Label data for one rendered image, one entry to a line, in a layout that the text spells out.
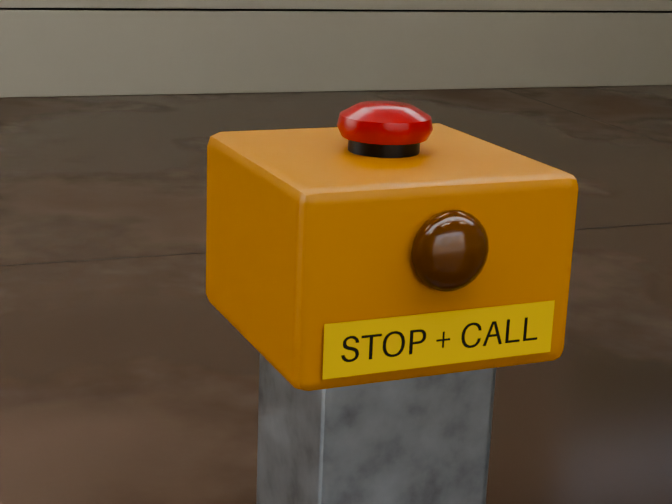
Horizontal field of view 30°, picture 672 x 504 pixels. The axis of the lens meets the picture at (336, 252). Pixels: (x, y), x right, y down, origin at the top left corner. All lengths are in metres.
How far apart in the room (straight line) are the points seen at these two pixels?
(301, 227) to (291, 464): 0.13
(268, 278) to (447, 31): 7.59
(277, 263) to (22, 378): 2.75
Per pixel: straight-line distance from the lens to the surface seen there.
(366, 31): 7.85
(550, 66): 8.45
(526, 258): 0.50
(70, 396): 3.09
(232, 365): 3.26
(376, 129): 0.50
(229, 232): 0.53
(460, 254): 0.47
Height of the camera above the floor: 1.18
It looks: 16 degrees down
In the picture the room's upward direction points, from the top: 2 degrees clockwise
